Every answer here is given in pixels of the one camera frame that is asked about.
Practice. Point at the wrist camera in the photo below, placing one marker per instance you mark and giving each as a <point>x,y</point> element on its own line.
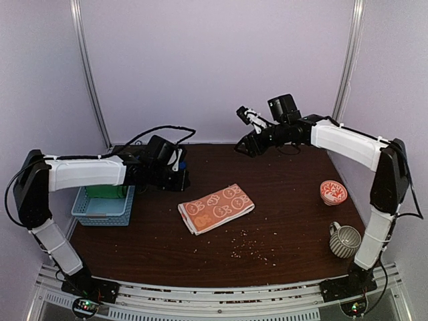
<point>251,117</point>
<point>177,157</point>

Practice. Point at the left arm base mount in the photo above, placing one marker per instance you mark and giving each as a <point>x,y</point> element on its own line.
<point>88,302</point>

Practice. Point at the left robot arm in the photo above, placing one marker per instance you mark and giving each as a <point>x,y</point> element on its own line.
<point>46,183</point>

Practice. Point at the green rolled towel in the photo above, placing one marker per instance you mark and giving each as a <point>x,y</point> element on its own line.
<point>107,191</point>

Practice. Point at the grey striped mug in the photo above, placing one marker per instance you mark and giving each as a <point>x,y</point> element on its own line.
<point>344,240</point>

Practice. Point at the orange bunny pattern towel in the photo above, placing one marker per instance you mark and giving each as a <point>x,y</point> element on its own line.
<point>215,209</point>

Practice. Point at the right aluminium frame post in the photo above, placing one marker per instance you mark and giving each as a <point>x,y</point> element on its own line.
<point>350,60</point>

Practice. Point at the light blue plastic basket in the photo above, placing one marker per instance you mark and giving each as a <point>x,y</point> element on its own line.
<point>103,212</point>

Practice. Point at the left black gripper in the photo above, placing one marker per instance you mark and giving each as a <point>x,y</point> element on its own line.
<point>180,186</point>

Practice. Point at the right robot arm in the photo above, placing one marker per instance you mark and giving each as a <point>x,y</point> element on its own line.
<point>385,159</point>

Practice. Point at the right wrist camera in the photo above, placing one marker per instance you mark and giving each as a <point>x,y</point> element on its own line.
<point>251,117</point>

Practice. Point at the front aluminium rail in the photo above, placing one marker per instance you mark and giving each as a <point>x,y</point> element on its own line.
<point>295,301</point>

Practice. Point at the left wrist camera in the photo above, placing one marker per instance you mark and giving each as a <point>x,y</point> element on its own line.
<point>177,157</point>

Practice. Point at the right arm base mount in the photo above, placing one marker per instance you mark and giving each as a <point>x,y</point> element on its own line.
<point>352,296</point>

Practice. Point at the orange white patterned bowl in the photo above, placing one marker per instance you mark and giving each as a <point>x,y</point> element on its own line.
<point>333,193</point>

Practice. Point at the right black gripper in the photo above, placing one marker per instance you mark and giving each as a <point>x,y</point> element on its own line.
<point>251,143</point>

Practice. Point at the left aluminium frame post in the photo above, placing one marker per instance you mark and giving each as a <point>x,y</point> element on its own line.
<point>76,12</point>

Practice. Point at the aluminium frame post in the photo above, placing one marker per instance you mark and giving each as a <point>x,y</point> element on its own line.
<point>76,12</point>
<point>350,60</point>

